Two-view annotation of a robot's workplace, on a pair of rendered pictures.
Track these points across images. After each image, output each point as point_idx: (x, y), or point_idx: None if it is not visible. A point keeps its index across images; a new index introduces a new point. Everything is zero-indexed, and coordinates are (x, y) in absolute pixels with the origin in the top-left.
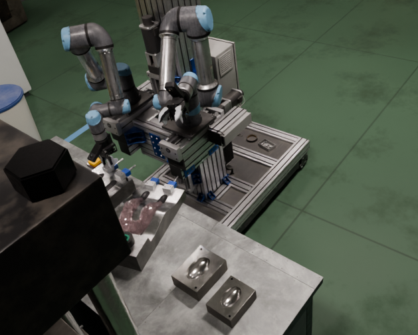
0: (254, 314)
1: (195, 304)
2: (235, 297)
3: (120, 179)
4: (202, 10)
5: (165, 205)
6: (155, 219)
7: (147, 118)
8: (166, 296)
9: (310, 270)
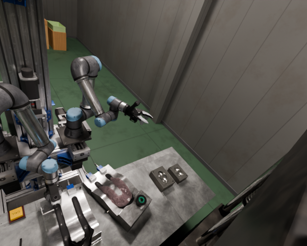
0: None
1: (173, 187)
2: (177, 171)
3: (75, 193)
4: (97, 58)
5: (116, 176)
6: (127, 182)
7: (26, 153)
8: (166, 197)
9: (168, 148)
